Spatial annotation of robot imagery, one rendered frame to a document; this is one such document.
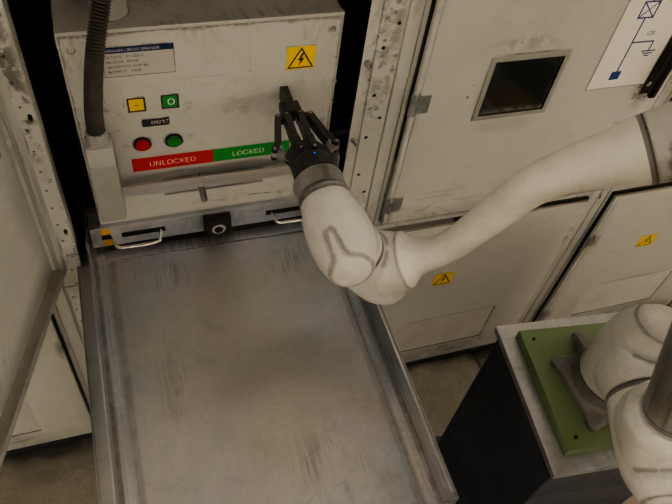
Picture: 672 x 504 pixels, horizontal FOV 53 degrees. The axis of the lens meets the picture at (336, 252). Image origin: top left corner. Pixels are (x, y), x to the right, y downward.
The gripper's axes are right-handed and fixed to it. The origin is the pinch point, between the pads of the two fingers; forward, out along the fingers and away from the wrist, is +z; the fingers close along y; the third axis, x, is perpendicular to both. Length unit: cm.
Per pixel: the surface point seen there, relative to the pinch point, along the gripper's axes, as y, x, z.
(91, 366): -44, -38, -26
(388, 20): 17.4, 16.7, -0.4
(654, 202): 111, -49, -2
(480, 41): 36.2, 12.0, -2.4
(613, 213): 98, -51, -2
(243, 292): -11.6, -38.3, -14.9
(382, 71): 18.2, 5.7, -0.4
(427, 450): 14, -35, -59
